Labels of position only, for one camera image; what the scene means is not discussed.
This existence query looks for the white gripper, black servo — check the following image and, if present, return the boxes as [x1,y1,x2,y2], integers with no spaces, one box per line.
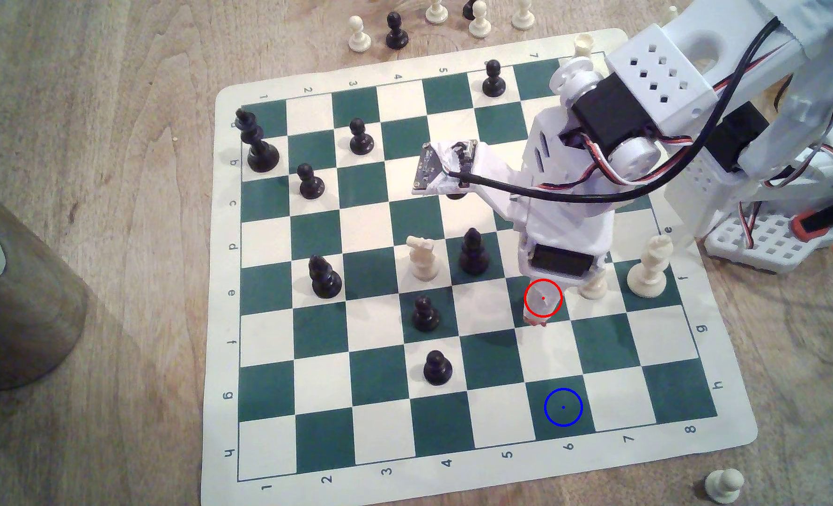
[511,105,615,328]

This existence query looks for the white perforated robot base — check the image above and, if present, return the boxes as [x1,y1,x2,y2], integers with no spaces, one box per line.
[703,209,826,275]

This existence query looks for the tall white chess piece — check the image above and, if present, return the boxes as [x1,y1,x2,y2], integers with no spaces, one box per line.
[627,234,673,299]

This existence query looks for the black chess pawn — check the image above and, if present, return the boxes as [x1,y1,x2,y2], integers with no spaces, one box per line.
[422,350,454,386]
[412,295,442,333]
[481,60,507,98]
[348,118,376,156]
[385,12,410,50]
[297,163,326,200]

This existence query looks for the white chess knight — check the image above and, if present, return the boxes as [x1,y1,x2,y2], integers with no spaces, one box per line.
[405,235,441,282]

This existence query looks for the green white chess mat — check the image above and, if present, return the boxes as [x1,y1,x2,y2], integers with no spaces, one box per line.
[200,28,759,506]

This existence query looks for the black chess king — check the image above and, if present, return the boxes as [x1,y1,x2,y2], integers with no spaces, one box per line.
[236,107,281,174]

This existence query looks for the brown cup with round logo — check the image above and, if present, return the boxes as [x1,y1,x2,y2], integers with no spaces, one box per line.
[0,172,91,392]

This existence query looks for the black camera cable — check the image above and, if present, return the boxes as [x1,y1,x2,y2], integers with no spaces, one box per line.
[444,13,782,205]

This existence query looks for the red white black servo wires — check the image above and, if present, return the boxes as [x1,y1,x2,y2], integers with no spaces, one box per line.
[576,130,694,192]

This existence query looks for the wrist camera with taped mount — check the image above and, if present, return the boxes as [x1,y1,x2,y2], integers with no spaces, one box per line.
[412,139,530,220]

